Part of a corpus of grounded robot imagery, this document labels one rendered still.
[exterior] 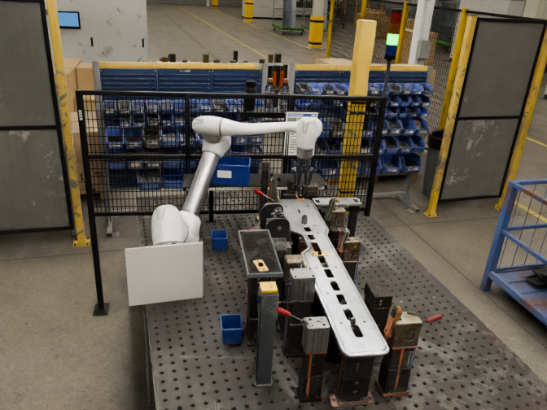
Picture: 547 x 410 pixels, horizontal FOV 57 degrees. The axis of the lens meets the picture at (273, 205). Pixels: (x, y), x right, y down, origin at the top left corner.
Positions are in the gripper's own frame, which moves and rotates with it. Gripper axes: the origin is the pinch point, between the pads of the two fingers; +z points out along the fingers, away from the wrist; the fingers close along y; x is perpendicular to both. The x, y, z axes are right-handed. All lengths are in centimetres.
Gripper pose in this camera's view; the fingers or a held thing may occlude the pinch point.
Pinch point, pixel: (300, 191)
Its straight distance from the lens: 279.2
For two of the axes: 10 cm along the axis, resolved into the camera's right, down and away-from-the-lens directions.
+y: -9.8, 0.1, -1.7
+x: 1.6, 4.2, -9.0
